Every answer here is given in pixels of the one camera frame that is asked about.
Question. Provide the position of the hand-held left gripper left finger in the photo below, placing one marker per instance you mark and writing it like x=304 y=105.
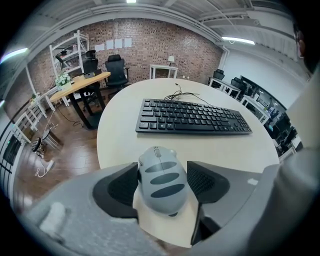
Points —
x=80 y=210

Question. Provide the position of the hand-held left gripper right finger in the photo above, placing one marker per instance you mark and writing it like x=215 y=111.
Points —
x=207 y=182

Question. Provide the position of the gray striped mouse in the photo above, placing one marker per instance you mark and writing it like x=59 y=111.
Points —
x=163 y=180

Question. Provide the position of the black keyboard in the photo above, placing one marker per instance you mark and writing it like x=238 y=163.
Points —
x=190 y=118

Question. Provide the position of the white power strip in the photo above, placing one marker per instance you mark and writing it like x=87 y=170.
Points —
x=48 y=167

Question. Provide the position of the black round stool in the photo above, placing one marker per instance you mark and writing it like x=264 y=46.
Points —
x=38 y=146

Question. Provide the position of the person's gray shirt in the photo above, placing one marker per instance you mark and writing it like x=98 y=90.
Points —
x=297 y=187

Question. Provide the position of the white office desk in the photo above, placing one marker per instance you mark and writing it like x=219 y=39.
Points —
x=223 y=84
x=257 y=107

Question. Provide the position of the black office chair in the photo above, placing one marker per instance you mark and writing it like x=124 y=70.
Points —
x=115 y=72
x=237 y=83
x=218 y=75
x=90 y=61

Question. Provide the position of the white slatted bench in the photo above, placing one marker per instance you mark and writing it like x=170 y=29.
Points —
x=31 y=112

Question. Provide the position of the white side table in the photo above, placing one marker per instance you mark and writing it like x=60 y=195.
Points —
x=163 y=67

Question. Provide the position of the round wooden desk black legs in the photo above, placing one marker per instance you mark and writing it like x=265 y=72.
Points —
x=82 y=83

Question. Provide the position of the small table lamp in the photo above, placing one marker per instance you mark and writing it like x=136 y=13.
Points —
x=171 y=59

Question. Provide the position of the white flower plant pot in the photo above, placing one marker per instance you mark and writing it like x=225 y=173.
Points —
x=62 y=80

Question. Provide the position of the black box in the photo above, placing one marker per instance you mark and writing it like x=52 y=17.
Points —
x=92 y=74

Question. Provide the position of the ceiling tube light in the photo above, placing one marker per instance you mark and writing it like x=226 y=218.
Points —
x=237 y=40

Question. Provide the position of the white metal shelf rack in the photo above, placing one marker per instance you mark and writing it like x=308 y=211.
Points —
x=72 y=53

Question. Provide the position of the white paper sheet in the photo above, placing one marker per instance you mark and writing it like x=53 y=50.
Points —
x=99 y=47
x=128 y=42
x=109 y=44
x=118 y=43

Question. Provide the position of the person's head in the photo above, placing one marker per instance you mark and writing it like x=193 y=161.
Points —
x=308 y=55

